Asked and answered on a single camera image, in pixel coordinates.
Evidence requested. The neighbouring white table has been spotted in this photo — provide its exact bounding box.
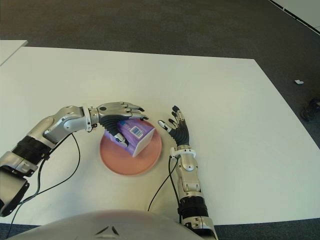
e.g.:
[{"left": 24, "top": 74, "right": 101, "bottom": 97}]
[{"left": 0, "top": 39, "right": 28, "bottom": 66}]

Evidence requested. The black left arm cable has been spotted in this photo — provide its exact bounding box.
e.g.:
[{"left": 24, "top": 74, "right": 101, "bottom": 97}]
[{"left": 5, "top": 129, "right": 81, "bottom": 238}]

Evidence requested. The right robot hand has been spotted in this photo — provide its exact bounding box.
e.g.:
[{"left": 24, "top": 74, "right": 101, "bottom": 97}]
[{"left": 157, "top": 104, "right": 190, "bottom": 146}]

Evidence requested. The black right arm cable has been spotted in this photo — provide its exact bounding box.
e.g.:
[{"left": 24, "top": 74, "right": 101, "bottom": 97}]
[{"left": 147, "top": 156, "right": 182, "bottom": 223}]

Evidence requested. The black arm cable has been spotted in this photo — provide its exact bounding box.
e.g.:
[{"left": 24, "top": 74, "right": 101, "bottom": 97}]
[
  {"left": 147, "top": 156, "right": 182, "bottom": 223},
  {"left": 5, "top": 129, "right": 81, "bottom": 238}
]

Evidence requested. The pink round plate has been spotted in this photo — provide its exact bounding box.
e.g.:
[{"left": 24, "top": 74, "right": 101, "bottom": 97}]
[{"left": 99, "top": 117, "right": 163, "bottom": 177}]

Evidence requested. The purple tissue paper pack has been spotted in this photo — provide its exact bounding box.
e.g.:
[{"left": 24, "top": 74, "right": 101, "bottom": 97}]
[{"left": 103, "top": 119, "right": 156, "bottom": 158}]

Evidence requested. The grey robot torso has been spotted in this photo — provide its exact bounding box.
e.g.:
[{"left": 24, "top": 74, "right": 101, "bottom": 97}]
[{"left": 9, "top": 209, "right": 216, "bottom": 240}]

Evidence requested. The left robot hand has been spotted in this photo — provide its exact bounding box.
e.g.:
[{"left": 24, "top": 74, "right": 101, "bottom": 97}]
[{"left": 96, "top": 101, "right": 150, "bottom": 148}]

